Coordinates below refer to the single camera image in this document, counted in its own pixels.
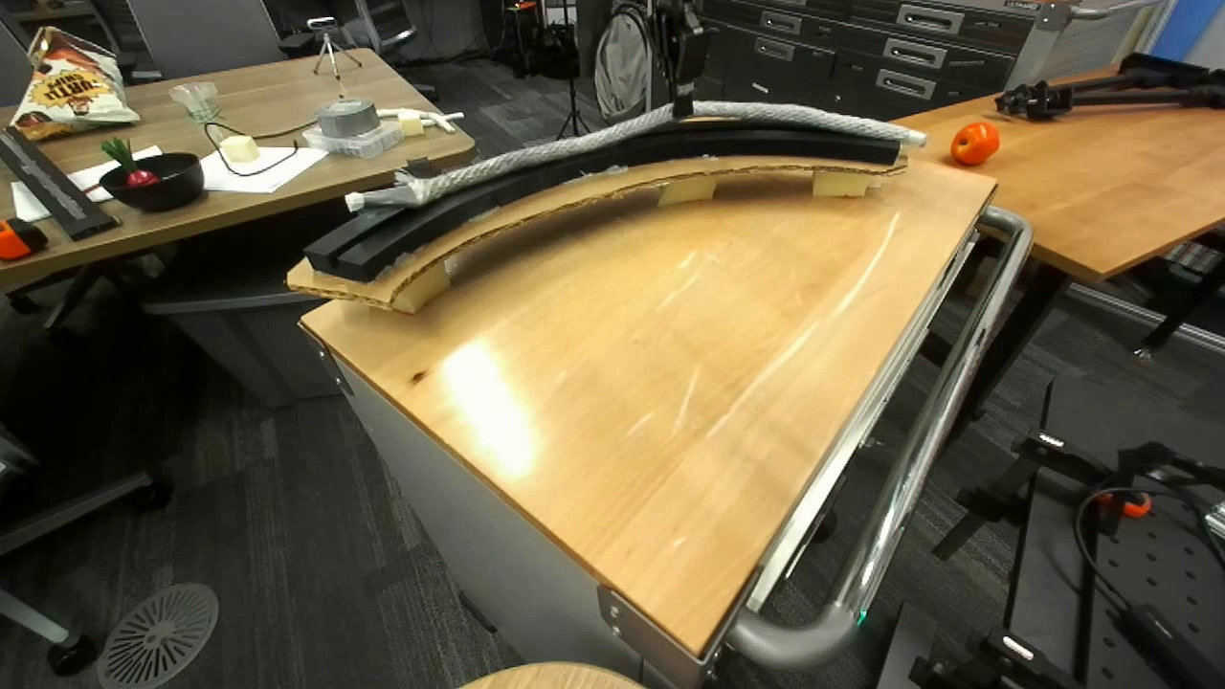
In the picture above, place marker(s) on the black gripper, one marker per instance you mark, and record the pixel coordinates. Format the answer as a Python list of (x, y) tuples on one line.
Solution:
[(680, 26)]

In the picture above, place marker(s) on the dark drawer cabinet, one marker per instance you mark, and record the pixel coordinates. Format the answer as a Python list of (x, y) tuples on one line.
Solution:
[(868, 53)]

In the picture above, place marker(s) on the orange toy fruit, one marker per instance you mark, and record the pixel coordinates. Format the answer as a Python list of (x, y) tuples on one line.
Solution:
[(974, 145)]

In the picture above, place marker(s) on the grey tape roll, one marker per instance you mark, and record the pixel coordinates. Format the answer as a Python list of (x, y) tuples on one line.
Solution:
[(346, 119)]

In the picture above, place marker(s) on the black folded tripod tool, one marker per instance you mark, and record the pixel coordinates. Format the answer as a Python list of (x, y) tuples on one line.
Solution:
[(1034, 103)]

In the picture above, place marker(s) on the small tabletop tripod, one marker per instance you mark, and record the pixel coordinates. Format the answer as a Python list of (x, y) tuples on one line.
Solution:
[(331, 53)]

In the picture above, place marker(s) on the wooden desk with clutter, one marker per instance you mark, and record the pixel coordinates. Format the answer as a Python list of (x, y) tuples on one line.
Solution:
[(272, 99)]

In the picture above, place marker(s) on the white paper sheet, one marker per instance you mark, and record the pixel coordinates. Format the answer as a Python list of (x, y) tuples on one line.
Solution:
[(272, 175)]

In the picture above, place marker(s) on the wooden desk with orange fruit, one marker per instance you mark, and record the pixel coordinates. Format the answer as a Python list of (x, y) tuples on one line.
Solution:
[(1110, 178)]

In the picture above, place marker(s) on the grey cart with wooden top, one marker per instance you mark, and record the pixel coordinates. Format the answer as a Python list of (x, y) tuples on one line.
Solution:
[(483, 561)]

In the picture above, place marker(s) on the black bowl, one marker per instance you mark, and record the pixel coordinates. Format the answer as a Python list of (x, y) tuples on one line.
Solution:
[(173, 188)]

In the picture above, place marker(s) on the round wooden stool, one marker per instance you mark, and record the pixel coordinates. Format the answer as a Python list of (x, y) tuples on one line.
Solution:
[(549, 679)]

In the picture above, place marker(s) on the chips bag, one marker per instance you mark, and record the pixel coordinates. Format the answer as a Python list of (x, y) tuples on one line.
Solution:
[(69, 91)]

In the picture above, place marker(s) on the orange clamp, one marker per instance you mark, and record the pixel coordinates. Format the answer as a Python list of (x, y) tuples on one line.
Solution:
[(1132, 506)]

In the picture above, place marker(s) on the long black bar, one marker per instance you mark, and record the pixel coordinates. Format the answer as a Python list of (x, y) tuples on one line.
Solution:
[(51, 187)]

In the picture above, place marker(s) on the black optical breadboard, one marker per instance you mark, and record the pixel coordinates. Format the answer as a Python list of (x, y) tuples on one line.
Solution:
[(1151, 577)]

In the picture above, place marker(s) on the small orange object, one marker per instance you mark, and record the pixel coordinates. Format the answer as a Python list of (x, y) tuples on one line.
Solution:
[(8, 244)]

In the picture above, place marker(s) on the office chair base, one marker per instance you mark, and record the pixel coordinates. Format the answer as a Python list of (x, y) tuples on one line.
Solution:
[(78, 510)]

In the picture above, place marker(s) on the round perforated floor vent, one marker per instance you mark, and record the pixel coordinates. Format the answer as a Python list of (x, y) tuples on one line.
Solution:
[(157, 639)]

